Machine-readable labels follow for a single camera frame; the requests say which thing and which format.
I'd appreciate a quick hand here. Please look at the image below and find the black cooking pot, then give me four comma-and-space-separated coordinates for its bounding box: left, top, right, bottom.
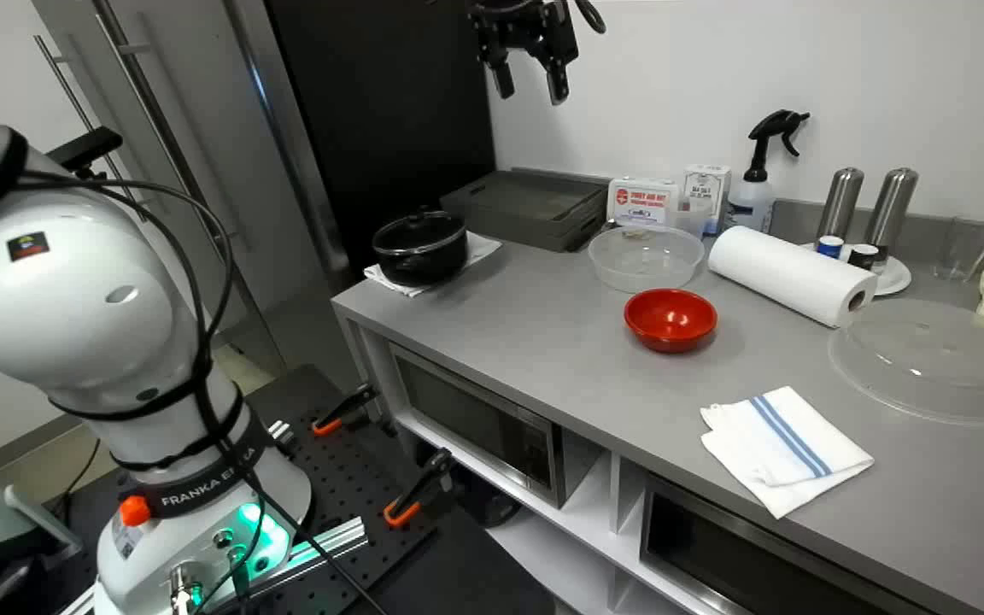
370, 209, 473, 292

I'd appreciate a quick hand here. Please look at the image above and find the black clamp with orange handle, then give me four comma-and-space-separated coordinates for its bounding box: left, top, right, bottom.
378, 447, 459, 532
309, 384, 384, 444

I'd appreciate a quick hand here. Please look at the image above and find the white plate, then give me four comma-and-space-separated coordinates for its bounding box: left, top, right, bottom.
811, 243, 916, 301

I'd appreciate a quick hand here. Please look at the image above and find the aluminium extrusion rail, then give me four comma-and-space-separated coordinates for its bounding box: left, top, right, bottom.
229, 515, 376, 597

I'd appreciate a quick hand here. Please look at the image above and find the dark grey tray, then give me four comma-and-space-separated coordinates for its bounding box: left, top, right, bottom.
439, 167, 611, 252

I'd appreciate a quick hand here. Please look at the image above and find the black perforated robot table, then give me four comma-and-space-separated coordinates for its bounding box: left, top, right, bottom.
59, 361, 487, 615

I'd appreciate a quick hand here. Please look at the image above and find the white towel with blue stripes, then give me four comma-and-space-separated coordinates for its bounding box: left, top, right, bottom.
697, 384, 879, 524

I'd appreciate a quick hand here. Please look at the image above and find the red bowl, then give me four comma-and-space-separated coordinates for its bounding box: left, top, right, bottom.
622, 288, 721, 354

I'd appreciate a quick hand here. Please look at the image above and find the white paper towel roll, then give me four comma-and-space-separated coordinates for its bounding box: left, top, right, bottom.
703, 222, 883, 332

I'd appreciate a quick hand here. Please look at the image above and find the steel shaker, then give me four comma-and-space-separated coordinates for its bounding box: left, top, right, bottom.
866, 164, 922, 252
816, 164, 867, 243

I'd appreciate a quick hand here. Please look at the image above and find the white first aid kit box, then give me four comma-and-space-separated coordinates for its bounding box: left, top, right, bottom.
606, 173, 679, 231

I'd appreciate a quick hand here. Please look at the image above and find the white sea salt box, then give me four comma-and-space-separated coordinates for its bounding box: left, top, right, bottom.
676, 164, 734, 241

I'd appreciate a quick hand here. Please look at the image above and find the spray bottle with black trigger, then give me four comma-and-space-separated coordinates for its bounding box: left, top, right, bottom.
729, 106, 815, 241

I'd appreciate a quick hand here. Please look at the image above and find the grey counter cabinet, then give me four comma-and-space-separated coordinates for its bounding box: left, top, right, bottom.
330, 231, 984, 615

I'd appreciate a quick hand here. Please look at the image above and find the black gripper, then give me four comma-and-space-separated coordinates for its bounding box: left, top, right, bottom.
467, 0, 584, 108

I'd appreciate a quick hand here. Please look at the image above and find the black glass pot lid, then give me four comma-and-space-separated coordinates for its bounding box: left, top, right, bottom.
373, 209, 473, 260

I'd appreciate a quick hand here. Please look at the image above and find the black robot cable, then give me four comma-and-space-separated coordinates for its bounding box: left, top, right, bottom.
0, 130, 392, 615

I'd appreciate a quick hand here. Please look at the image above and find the clear plastic bowl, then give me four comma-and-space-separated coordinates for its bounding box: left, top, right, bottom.
584, 222, 706, 295

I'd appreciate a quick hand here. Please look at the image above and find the black tall panel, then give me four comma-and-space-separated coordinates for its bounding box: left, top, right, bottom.
264, 0, 499, 278

